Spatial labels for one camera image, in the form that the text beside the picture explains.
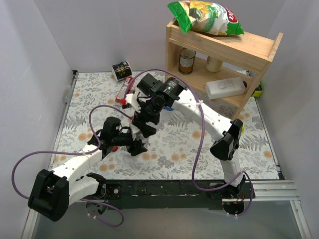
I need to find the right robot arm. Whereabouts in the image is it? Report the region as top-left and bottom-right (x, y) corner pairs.
(124, 74), (246, 198)

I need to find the beige cup on shelf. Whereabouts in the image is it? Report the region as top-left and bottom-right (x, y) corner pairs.
(205, 56), (223, 73)

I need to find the wooden shelf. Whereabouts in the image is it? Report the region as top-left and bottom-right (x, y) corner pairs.
(165, 19), (283, 118)

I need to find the floral table mat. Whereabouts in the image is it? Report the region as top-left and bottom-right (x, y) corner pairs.
(50, 72), (279, 180)

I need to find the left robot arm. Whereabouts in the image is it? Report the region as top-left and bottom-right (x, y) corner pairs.
(28, 117), (156, 222)

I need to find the white jug on shelf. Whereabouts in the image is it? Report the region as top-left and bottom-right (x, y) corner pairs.
(205, 77), (247, 100)

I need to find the green chips bag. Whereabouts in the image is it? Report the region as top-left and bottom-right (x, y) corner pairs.
(167, 0), (245, 36)

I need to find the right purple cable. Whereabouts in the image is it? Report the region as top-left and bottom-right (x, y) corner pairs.
(124, 69), (255, 217)

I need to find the purple cable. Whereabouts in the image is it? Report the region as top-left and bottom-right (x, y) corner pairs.
(11, 104), (134, 228)
(124, 69), (255, 217)

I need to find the blue-label Pocari bottle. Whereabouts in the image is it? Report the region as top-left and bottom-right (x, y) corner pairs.
(164, 107), (174, 111)

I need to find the red cardboard box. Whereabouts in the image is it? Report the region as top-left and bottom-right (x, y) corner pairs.
(115, 76), (133, 105)

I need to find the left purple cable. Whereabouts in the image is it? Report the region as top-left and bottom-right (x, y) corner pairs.
(11, 104), (134, 228)

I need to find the black base bar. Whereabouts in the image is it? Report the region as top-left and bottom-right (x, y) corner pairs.
(78, 171), (255, 215)

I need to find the yellow bottle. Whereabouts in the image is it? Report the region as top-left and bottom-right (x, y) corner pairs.
(241, 125), (246, 134)

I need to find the yellow green box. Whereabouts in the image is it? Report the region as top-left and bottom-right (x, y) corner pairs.
(251, 82), (263, 97)

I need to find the tin can on shelf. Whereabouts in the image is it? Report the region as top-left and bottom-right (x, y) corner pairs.
(178, 48), (196, 75)

